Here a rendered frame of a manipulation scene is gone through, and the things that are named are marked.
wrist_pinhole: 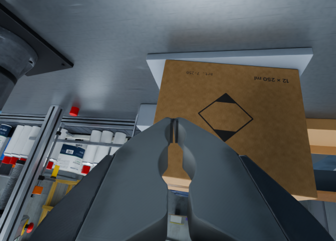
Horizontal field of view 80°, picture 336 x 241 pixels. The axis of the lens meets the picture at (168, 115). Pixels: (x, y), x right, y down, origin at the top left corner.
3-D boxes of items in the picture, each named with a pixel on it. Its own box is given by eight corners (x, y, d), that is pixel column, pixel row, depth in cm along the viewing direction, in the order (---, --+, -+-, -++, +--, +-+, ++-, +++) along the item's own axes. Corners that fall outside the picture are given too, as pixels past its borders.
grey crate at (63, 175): (56, 163, 312) (50, 178, 303) (30, 156, 281) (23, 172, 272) (82, 165, 285) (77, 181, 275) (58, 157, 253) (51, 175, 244)
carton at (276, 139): (170, 105, 70) (157, 187, 59) (165, 58, 48) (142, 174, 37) (260, 115, 66) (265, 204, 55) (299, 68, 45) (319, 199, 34)
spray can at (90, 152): (96, 132, 102) (83, 174, 93) (90, 128, 97) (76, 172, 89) (105, 133, 100) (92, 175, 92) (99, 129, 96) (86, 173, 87)
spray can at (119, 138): (118, 134, 99) (107, 177, 90) (113, 130, 94) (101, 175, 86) (128, 135, 98) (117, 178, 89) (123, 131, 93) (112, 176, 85)
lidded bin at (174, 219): (174, 215, 860) (173, 222, 848) (170, 214, 826) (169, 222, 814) (185, 217, 839) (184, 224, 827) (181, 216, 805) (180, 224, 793)
